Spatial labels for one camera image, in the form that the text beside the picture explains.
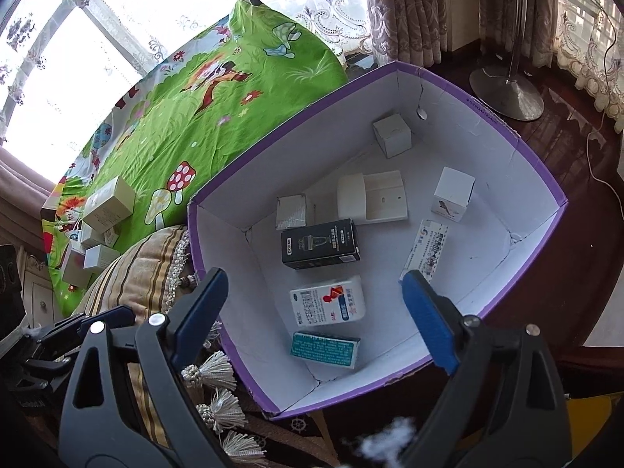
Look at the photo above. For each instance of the white box with pink blotch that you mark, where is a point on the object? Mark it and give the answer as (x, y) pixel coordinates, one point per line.
(73, 270)

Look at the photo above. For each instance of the plain white box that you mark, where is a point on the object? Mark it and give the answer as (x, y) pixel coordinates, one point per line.
(92, 234)

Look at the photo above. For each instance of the white cotton fluff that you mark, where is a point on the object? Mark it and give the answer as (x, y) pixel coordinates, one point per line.
(385, 441)

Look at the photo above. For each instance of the large cream box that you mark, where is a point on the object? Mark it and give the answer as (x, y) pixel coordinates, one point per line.
(108, 203)

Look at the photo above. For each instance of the white cube box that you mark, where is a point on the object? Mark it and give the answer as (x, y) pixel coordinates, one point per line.
(391, 135)

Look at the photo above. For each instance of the white box with black text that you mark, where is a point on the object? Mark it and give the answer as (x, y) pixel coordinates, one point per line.
(101, 256)

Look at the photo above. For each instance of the large white box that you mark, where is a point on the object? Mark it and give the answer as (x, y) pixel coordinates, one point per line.
(373, 197)

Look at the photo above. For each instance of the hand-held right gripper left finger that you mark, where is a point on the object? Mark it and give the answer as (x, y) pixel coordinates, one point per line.
(197, 317)

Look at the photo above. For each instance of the green cartoon printed blanket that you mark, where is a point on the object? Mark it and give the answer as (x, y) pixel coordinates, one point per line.
(195, 131)

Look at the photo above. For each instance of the cream carved dresser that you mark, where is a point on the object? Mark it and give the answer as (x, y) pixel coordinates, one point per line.
(36, 292)

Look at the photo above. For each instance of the purple cardboard box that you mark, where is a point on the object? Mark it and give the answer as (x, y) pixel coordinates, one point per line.
(487, 122)

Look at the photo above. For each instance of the striped tasselled cushion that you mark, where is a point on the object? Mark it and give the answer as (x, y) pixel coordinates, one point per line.
(141, 263)

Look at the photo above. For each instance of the white red blue box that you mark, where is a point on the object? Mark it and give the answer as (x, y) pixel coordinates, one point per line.
(327, 301)

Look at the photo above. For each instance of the teal medicine box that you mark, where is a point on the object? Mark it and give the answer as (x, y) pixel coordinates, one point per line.
(325, 349)

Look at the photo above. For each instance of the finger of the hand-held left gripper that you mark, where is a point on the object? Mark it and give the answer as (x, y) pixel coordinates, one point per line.
(114, 315)
(46, 361)

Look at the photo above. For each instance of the cream lace curtain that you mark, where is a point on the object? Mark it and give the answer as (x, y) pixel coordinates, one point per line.
(585, 58)

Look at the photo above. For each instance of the yellow plastic object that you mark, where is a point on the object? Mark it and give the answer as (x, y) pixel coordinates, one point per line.
(590, 419)

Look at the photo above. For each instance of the long white blue box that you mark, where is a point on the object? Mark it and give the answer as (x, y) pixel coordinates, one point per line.
(428, 248)

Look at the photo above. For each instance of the white box with dark picture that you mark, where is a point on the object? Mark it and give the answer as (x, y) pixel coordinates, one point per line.
(453, 194)

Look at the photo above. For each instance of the white lace sheer curtain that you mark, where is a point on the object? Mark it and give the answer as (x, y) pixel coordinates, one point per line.
(331, 14)

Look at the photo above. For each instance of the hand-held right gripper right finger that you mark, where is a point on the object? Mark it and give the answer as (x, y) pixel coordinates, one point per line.
(431, 319)

